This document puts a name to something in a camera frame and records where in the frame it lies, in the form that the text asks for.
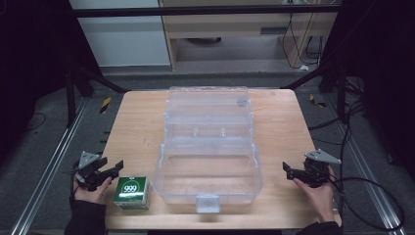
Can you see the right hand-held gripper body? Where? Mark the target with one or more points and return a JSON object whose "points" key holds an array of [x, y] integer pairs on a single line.
{"points": [[315, 171]]}

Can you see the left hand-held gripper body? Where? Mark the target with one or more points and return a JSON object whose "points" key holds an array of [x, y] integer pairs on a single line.
{"points": [[87, 171]]}

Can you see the person's left hand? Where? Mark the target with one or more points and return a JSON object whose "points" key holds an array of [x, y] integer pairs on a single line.
{"points": [[92, 195]]}

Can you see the person's right hand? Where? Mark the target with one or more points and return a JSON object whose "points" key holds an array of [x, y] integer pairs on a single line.
{"points": [[321, 199]]}

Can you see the green medicine box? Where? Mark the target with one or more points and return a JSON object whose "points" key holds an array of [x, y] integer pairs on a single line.
{"points": [[132, 193]]}

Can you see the yellow black tape piece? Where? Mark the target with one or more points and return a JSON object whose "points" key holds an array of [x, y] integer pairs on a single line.
{"points": [[317, 102], [105, 104]]}

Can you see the black metal stand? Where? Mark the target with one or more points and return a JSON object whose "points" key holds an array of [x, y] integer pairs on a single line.
{"points": [[341, 94], [70, 98]]}

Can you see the clear plastic storage box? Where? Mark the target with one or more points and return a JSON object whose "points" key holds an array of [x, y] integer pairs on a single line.
{"points": [[208, 153]]}

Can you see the white plug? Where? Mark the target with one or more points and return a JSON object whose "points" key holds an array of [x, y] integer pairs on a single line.
{"points": [[304, 68]]}

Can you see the dark curtain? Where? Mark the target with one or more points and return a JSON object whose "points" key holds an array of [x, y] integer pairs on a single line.
{"points": [[381, 65], [32, 58]]}

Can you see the white cabinet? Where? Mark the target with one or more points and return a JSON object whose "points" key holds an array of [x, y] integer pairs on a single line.
{"points": [[125, 39]]}

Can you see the light wooden desk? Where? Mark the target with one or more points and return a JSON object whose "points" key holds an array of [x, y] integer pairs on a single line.
{"points": [[228, 24]]}

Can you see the aluminium floor rail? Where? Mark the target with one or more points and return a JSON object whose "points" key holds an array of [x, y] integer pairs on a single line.
{"points": [[385, 216], [49, 170]]}

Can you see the black horizontal frame bar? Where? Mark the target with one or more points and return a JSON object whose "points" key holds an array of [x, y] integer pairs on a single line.
{"points": [[205, 11]]}

